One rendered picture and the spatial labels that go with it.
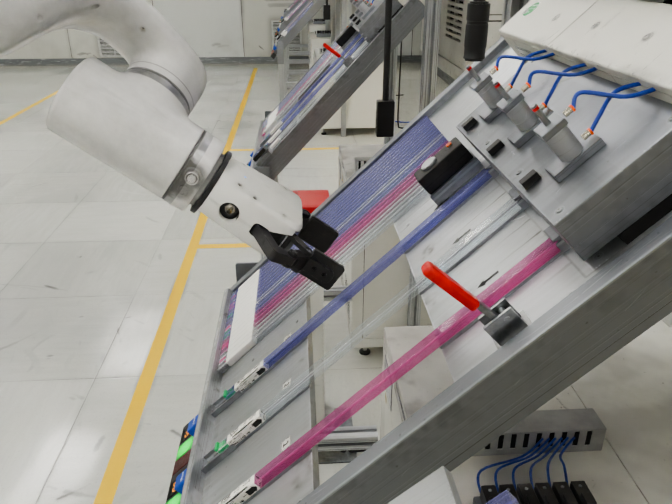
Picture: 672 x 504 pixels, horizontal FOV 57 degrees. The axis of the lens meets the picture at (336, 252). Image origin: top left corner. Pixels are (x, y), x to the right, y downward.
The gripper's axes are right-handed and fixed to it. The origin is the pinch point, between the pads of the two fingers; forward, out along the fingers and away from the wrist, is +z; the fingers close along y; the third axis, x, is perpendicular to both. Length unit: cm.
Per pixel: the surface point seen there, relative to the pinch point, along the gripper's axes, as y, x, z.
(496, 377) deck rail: -21.0, -6.4, 11.7
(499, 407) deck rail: -21.0, -4.2, 14.1
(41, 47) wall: 860, 274, -239
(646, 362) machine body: 33, -5, 75
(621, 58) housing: -5.2, -33.7, 8.8
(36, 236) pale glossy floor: 248, 168, -54
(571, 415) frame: 13, 5, 53
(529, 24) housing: 21.6, -34.6, 9.0
